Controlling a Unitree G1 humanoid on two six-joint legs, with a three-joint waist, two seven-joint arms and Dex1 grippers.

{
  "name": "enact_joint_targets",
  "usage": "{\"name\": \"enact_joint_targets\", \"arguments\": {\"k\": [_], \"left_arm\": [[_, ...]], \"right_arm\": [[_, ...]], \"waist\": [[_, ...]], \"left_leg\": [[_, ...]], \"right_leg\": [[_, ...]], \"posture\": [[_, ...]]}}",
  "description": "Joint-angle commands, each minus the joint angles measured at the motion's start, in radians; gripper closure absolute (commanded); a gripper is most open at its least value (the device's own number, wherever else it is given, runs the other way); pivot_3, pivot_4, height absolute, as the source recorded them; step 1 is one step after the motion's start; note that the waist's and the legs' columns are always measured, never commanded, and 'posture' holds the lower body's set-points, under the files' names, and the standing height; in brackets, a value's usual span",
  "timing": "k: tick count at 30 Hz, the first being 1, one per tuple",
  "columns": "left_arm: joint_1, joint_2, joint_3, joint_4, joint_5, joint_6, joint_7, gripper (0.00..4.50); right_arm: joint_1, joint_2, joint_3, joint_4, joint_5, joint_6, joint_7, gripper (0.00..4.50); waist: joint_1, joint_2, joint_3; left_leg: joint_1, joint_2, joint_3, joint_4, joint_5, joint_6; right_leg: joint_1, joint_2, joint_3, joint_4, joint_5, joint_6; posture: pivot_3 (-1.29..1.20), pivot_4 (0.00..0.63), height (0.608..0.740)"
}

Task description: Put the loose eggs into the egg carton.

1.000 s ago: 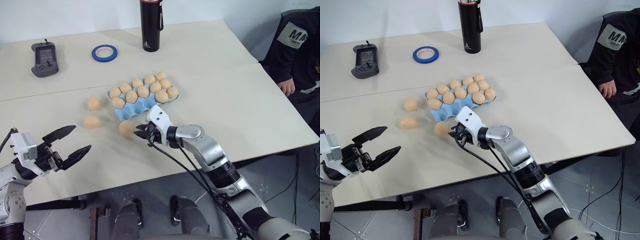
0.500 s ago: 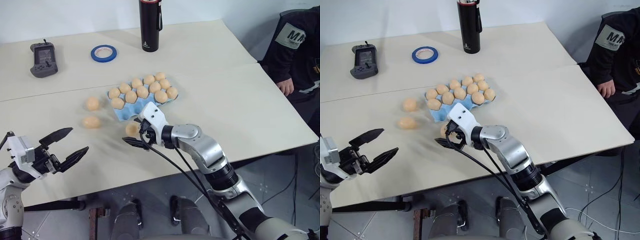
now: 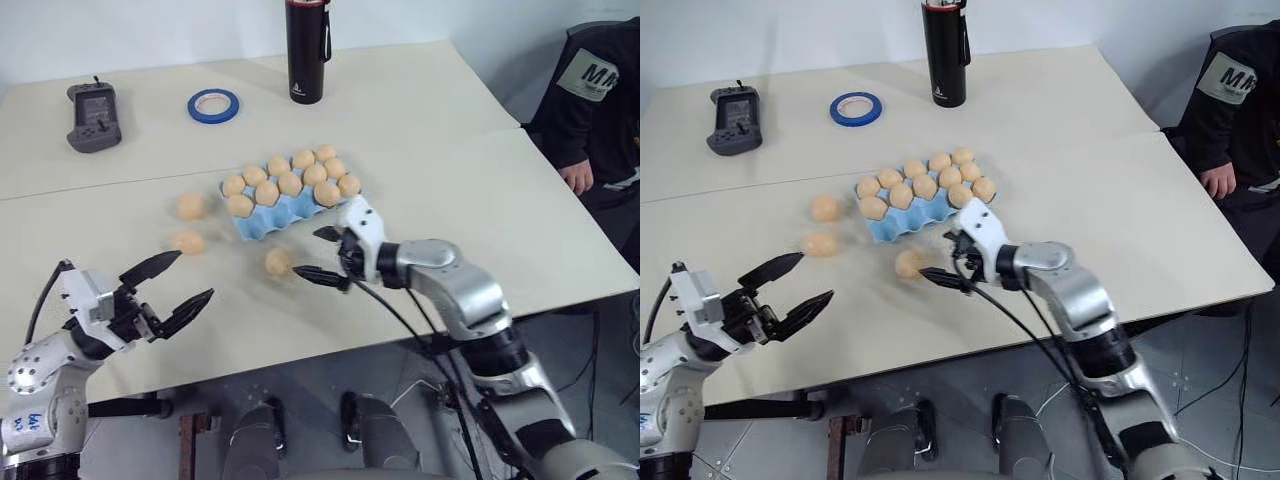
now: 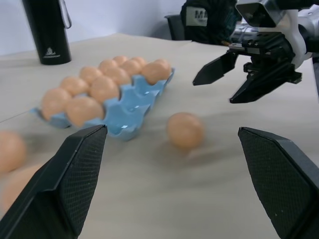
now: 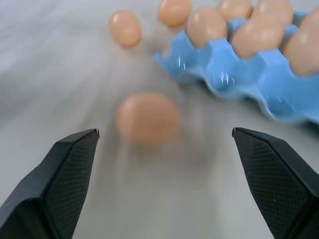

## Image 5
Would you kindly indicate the brown egg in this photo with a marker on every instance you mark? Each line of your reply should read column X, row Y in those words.
column 174, row 11
column 258, row 39
column 276, row 11
column 234, row 8
column 148, row 119
column 302, row 52
column 125, row 28
column 205, row 26

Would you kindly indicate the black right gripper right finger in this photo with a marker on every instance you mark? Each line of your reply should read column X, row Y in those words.
column 271, row 184

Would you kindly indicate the blue egg carton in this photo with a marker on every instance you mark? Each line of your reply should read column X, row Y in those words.
column 249, row 72

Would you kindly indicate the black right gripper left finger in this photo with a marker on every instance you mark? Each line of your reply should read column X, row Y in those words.
column 49, row 189

